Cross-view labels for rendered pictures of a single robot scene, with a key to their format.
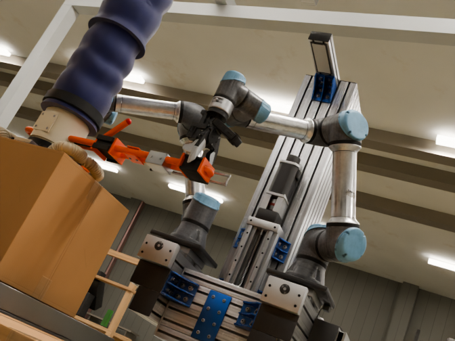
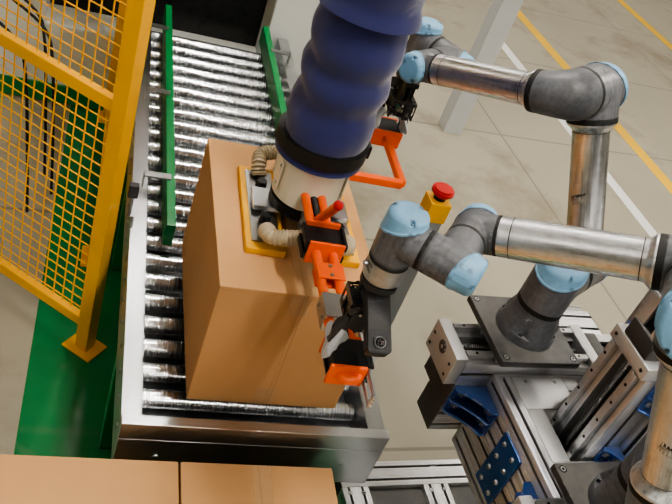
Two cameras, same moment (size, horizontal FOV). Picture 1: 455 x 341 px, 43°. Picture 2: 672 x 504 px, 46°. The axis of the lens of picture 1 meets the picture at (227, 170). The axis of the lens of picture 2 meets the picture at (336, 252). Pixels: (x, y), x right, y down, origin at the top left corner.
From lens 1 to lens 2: 1.84 m
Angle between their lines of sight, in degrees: 67
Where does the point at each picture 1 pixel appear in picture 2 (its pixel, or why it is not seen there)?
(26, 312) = (221, 439)
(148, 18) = not seen: outside the picture
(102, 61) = (322, 82)
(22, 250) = (213, 375)
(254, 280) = (594, 435)
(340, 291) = not seen: outside the picture
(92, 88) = (313, 128)
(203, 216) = (539, 301)
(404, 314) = not seen: outside the picture
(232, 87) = (386, 247)
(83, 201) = (284, 318)
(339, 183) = (652, 421)
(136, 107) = (458, 86)
